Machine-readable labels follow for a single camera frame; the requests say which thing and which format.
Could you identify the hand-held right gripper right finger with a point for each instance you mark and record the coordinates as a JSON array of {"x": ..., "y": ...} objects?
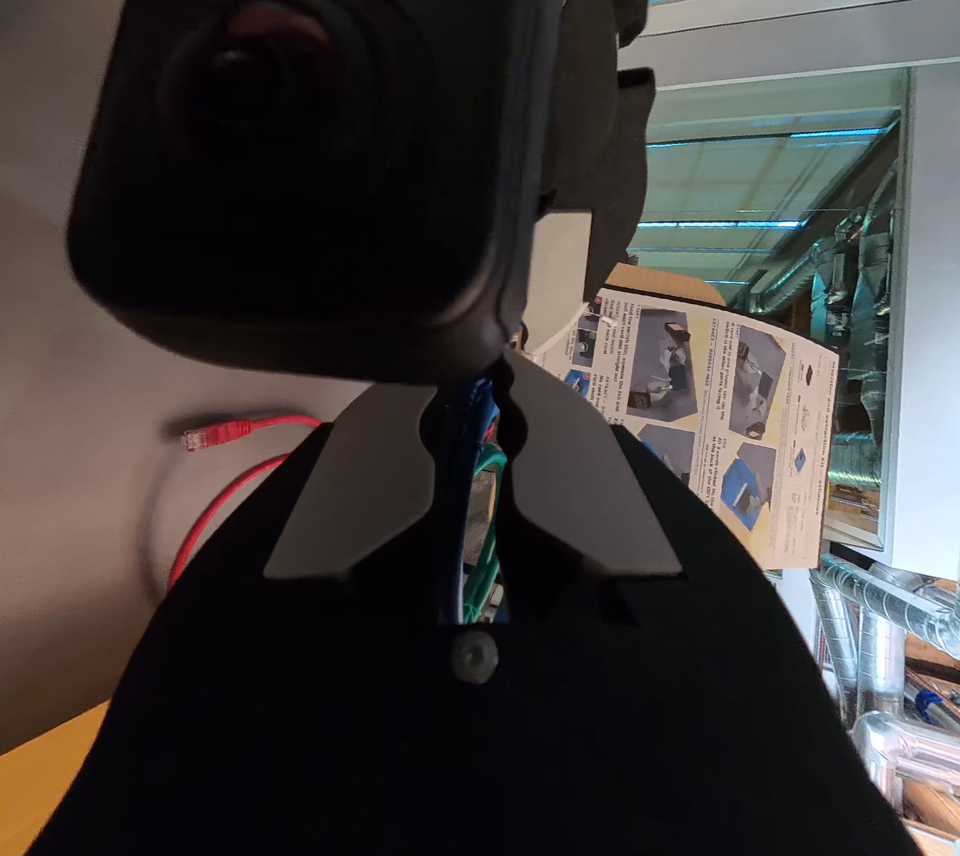
[{"x": 600, "y": 496}]

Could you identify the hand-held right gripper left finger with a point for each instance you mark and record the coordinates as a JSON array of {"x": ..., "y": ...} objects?
[{"x": 353, "y": 496}]

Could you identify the yellow plastic bin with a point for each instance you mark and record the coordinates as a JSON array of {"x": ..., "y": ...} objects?
[{"x": 45, "y": 759}]

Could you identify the printed instruction sheet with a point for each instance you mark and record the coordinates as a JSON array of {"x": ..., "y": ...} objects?
[{"x": 720, "y": 392}]

